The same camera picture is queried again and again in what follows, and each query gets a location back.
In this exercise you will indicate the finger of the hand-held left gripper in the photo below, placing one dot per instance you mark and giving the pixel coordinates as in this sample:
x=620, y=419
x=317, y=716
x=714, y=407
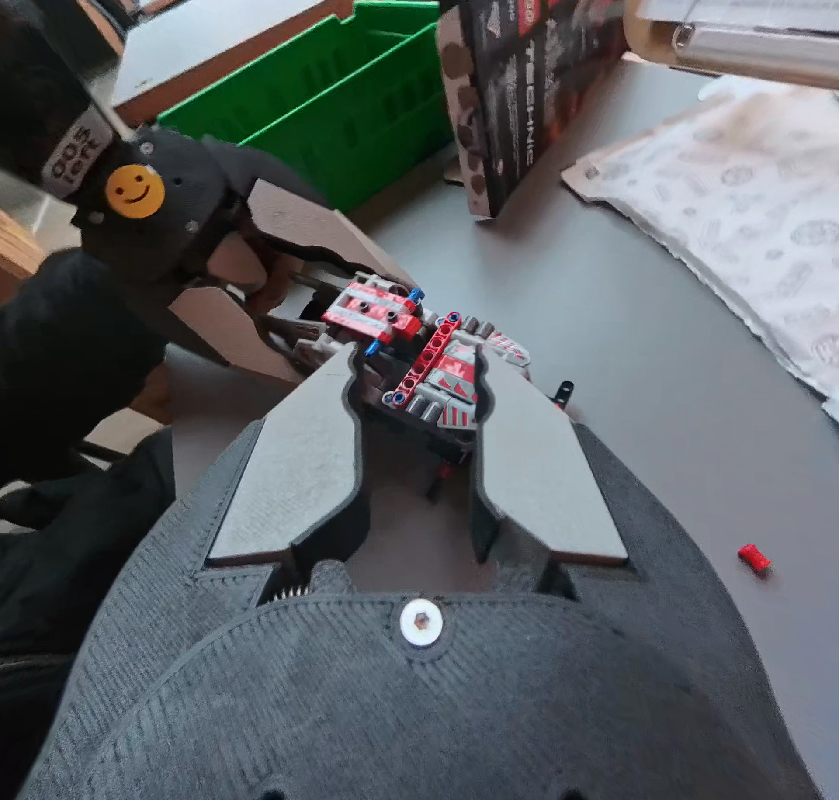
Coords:
x=328, y=236
x=229, y=328

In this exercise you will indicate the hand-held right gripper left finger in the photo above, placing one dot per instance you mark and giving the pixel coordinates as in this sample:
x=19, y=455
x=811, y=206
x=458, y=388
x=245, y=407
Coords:
x=295, y=472

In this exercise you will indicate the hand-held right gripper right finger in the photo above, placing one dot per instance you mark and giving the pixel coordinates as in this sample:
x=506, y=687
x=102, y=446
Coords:
x=544, y=479

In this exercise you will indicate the red grey lego vehicle model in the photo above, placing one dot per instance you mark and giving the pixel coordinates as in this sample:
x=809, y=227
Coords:
x=432, y=361

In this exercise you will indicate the person's left forearm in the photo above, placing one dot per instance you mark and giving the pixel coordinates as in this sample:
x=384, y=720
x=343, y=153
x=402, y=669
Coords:
x=65, y=354

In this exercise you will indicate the small red lego bush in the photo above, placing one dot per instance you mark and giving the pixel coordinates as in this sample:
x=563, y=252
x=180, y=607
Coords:
x=754, y=558

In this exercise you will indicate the black lego set box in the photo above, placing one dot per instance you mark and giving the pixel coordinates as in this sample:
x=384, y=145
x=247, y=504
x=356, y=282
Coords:
x=524, y=92

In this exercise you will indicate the green plastic bin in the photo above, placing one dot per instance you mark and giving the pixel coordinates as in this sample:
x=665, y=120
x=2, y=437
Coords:
x=314, y=118

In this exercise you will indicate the printed paper bag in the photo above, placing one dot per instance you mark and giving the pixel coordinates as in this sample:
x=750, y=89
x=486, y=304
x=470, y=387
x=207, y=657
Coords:
x=740, y=223

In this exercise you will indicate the instruction sheet on stand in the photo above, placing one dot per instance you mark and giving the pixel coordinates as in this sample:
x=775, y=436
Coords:
x=639, y=33

